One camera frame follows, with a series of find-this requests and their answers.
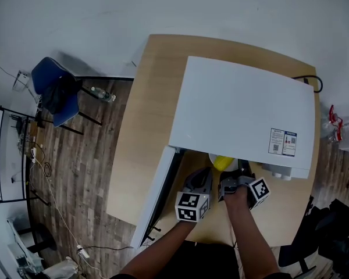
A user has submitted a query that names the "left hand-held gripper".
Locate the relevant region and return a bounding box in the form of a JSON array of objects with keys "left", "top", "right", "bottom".
[{"left": 174, "top": 167, "right": 213, "bottom": 223}]

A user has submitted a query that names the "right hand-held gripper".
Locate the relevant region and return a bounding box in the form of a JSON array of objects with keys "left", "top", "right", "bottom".
[{"left": 218, "top": 159, "right": 271, "bottom": 210}]

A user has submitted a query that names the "yellow corn cob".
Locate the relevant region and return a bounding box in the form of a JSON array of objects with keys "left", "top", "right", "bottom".
[{"left": 214, "top": 155, "right": 233, "bottom": 171}]

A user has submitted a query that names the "white round plate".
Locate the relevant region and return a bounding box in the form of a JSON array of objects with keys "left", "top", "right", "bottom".
[{"left": 208, "top": 153, "right": 239, "bottom": 173}]

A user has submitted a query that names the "white microwave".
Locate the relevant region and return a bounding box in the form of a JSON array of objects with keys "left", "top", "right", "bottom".
[{"left": 130, "top": 55, "right": 316, "bottom": 249}]

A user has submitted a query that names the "person's right forearm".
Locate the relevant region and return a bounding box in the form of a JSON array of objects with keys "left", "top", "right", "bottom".
[{"left": 223, "top": 184, "right": 282, "bottom": 279}]

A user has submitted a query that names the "person's left forearm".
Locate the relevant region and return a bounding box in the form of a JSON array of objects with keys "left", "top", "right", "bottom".
[{"left": 119, "top": 220, "right": 197, "bottom": 279}]

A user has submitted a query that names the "person's black clothing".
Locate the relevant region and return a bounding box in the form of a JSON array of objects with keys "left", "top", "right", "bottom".
[{"left": 110, "top": 239, "right": 294, "bottom": 279}]

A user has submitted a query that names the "black office chair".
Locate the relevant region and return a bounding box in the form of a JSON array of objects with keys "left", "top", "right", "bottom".
[
  {"left": 277, "top": 242, "right": 318, "bottom": 279},
  {"left": 304, "top": 198, "right": 349, "bottom": 270}
]

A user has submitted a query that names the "clear plastic bottle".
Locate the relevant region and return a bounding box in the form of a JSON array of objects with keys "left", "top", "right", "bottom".
[{"left": 90, "top": 86, "right": 117, "bottom": 103}]

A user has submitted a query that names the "white cloth bag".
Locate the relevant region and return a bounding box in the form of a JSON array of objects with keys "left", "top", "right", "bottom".
[{"left": 42, "top": 256, "right": 80, "bottom": 279}]

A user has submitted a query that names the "black bag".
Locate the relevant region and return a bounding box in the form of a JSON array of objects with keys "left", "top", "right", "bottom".
[{"left": 42, "top": 76, "right": 76, "bottom": 115}]

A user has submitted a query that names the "brown cardboard box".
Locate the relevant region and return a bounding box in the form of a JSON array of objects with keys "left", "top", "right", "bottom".
[{"left": 26, "top": 120, "right": 40, "bottom": 141}]

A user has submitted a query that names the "blue chair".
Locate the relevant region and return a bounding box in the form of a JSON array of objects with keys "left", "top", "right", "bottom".
[{"left": 31, "top": 56, "right": 103, "bottom": 136}]

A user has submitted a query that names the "black router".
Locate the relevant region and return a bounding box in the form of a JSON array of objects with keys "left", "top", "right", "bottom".
[{"left": 10, "top": 113, "right": 29, "bottom": 133}]

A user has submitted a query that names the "white machine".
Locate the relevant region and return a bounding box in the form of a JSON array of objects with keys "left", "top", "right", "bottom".
[{"left": 6, "top": 218, "right": 45, "bottom": 276}]

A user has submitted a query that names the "black cable loop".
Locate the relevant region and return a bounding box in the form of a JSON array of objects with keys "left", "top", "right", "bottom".
[{"left": 291, "top": 74, "right": 323, "bottom": 94}]

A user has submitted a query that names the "long white cable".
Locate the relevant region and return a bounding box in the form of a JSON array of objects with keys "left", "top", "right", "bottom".
[{"left": 29, "top": 155, "right": 108, "bottom": 278}]

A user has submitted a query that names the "white wall box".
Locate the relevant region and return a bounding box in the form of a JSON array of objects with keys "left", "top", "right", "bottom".
[{"left": 13, "top": 70, "right": 31, "bottom": 91}]

